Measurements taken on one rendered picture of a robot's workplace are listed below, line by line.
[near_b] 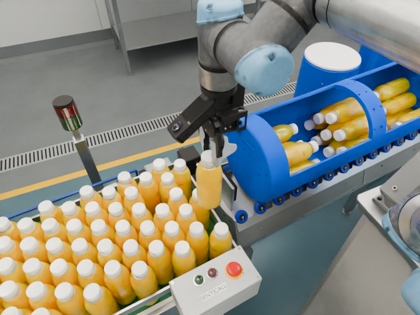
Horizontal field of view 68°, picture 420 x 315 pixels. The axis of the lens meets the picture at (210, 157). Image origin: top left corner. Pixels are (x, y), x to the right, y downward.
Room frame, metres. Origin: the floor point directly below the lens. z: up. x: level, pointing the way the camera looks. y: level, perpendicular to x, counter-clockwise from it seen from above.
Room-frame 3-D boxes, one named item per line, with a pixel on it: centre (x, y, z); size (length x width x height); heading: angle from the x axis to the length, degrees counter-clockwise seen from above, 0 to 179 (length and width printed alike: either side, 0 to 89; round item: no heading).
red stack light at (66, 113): (0.78, 0.45, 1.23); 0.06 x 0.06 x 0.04
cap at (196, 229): (0.45, 0.04, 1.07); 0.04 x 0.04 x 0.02
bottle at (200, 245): (0.45, 0.04, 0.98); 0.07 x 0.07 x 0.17
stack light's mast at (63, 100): (0.78, 0.45, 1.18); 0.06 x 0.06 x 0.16
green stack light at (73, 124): (0.78, 0.45, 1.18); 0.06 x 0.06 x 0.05
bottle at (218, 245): (0.44, -0.03, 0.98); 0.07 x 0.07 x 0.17
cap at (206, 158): (0.50, 0.00, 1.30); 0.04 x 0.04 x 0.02
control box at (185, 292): (0.29, -0.01, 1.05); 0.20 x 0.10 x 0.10; 118
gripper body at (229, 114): (0.52, -0.02, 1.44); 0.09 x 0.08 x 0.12; 118
